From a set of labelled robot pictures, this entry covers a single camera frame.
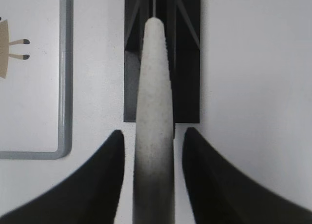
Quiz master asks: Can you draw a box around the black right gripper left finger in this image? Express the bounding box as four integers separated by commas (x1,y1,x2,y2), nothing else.
0,130,125,224

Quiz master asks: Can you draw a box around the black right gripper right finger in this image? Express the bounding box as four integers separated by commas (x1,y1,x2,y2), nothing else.
182,127,312,224

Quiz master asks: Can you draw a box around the knife with white handle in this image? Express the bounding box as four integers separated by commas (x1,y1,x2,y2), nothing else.
133,0,174,224

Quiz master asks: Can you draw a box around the white grey-rimmed cutting board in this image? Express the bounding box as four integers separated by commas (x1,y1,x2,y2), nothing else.
0,0,74,160

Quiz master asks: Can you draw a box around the black knife stand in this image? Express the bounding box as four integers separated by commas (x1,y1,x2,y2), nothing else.
123,0,201,123

